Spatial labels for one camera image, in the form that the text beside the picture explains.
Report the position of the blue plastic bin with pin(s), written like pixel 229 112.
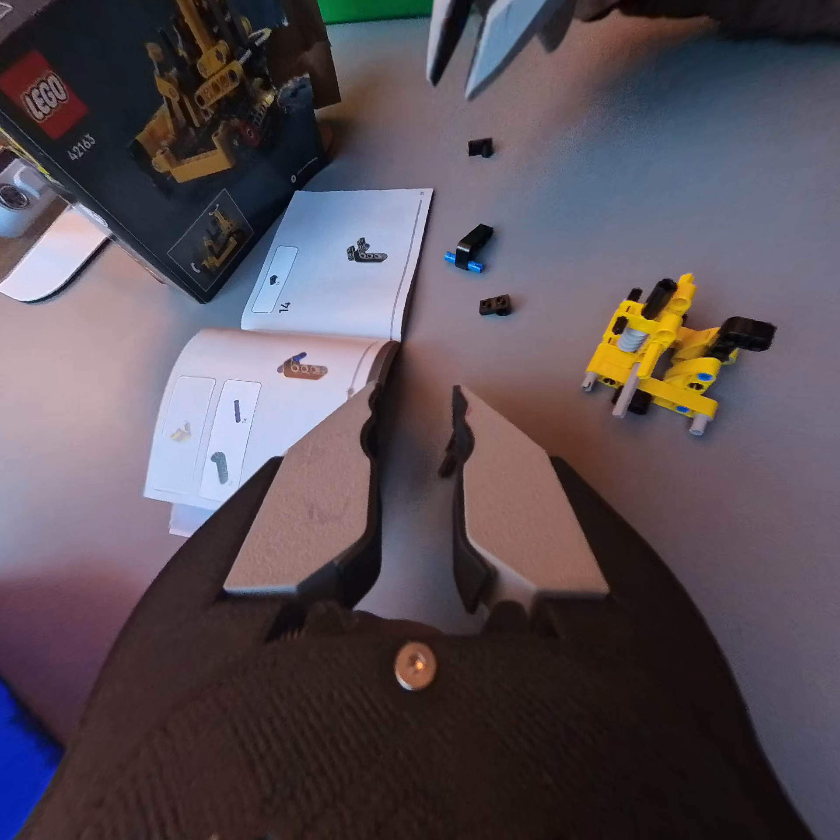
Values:
pixel 23 768

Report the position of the green board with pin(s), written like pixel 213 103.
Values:
pixel 374 10

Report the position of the yellow lego vehicle assembly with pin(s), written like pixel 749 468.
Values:
pixel 676 380

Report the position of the black lego beam blue pins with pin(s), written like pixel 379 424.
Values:
pixel 474 237

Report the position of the small black lego piece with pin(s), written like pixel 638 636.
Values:
pixel 479 148
pixel 495 306

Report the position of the white instruction booklet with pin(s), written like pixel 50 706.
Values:
pixel 341 289

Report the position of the dark lego set box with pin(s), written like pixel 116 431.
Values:
pixel 164 131

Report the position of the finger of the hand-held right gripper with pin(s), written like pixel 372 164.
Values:
pixel 449 33
pixel 508 39

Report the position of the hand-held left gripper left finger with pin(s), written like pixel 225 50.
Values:
pixel 302 512

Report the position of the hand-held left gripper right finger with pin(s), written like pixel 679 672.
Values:
pixel 531 518

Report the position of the white monitor stand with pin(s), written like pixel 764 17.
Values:
pixel 46 262

